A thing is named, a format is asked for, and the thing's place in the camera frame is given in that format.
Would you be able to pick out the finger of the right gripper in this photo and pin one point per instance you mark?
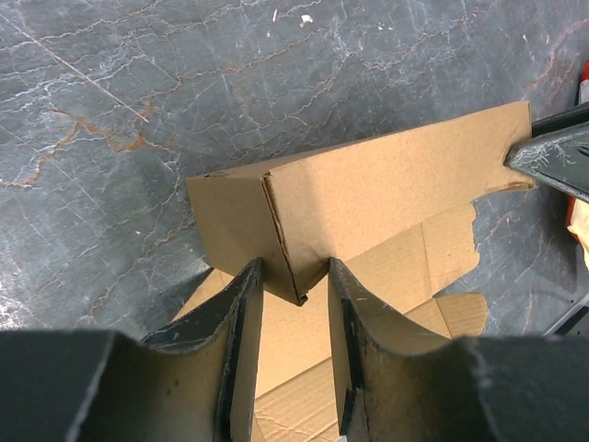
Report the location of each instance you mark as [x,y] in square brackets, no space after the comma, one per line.
[557,153]

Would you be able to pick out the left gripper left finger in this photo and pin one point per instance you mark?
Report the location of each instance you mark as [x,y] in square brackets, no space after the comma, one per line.
[192,380]

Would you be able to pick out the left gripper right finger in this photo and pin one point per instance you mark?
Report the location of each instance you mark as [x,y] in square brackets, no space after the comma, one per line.
[397,381]

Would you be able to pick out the red snack bag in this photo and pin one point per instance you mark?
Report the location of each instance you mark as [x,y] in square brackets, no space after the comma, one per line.
[577,215]

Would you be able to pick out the beige cassava chips bag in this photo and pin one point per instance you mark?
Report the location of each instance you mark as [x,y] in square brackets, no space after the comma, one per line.
[580,239]

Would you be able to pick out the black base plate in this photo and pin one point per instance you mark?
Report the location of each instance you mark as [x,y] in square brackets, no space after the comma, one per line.
[574,322]

